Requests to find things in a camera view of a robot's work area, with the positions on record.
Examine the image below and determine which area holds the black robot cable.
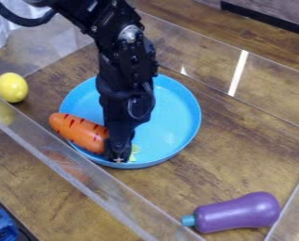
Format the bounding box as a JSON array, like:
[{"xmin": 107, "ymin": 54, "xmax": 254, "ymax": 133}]
[{"xmin": 0, "ymin": 0, "xmax": 56, "ymax": 28}]

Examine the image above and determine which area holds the blue plastic plate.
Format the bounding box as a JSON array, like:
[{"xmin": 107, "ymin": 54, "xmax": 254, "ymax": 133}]
[{"xmin": 59, "ymin": 74, "xmax": 203, "ymax": 169}]

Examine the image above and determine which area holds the blue plastic crate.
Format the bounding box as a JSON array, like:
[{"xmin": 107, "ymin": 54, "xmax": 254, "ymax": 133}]
[{"xmin": 0, "ymin": 209, "xmax": 19, "ymax": 241}]

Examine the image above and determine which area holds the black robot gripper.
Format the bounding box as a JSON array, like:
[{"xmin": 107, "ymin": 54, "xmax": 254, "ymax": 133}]
[{"xmin": 97, "ymin": 76, "xmax": 157, "ymax": 163}]

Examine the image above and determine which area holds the yellow toy lemon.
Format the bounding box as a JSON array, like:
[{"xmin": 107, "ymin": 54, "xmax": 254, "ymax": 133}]
[{"xmin": 0, "ymin": 72, "xmax": 30, "ymax": 104}]

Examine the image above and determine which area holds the orange toy carrot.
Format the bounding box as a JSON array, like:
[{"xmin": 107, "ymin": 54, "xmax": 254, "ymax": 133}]
[{"xmin": 50, "ymin": 113, "xmax": 110, "ymax": 155}]

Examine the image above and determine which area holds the purple toy eggplant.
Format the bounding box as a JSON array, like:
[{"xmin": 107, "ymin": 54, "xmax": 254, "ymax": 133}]
[{"xmin": 182, "ymin": 192, "xmax": 281, "ymax": 233}]

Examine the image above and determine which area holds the clear acrylic barrier wall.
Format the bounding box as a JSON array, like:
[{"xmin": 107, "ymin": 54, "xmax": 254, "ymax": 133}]
[{"xmin": 0, "ymin": 98, "xmax": 206, "ymax": 241}]

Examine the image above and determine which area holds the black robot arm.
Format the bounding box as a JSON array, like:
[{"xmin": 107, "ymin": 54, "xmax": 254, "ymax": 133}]
[{"xmin": 24, "ymin": 0, "xmax": 159, "ymax": 162}]

